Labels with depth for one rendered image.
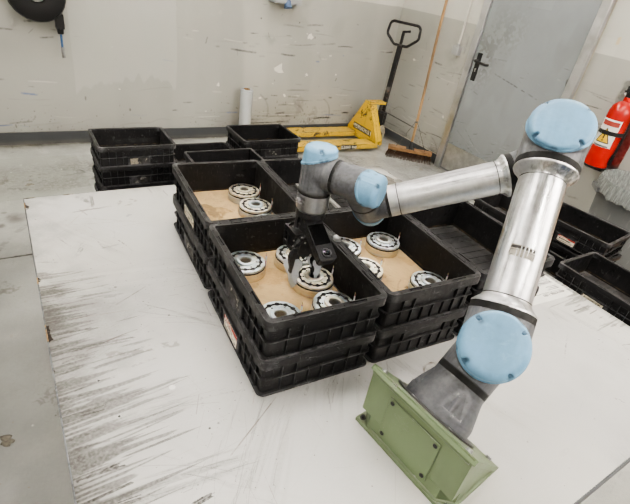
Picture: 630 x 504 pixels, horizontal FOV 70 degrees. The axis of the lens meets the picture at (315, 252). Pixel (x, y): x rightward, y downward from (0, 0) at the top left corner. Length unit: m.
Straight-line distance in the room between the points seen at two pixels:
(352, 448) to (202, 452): 0.30
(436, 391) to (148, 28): 3.77
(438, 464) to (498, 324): 0.29
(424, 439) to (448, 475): 0.07
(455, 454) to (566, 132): 0.60
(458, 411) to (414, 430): 0.09
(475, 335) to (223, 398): 0.55
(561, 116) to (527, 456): 0.71
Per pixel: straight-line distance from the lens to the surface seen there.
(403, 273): 1.31
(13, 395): 2.11
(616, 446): 1.33
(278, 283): 1.16
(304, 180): 1.00
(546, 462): 1.19
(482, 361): 0.82
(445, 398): 0.94
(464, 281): 1.18
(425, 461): 0.96
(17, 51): 4.16
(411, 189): 1.05
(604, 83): 4.05
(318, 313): 0.93
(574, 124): 0.95
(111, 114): 4.34
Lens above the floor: 1.52
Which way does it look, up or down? 32 degrees down
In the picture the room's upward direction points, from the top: 10 degrees clockwise
